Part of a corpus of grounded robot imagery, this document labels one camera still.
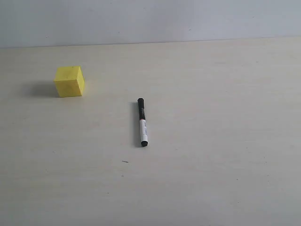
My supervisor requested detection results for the black and white marker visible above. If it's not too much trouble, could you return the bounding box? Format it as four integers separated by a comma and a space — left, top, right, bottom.
137, 98, 148, 147

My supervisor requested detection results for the yellow foam cube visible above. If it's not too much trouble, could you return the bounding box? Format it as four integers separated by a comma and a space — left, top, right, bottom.
54, 66, 85, 97

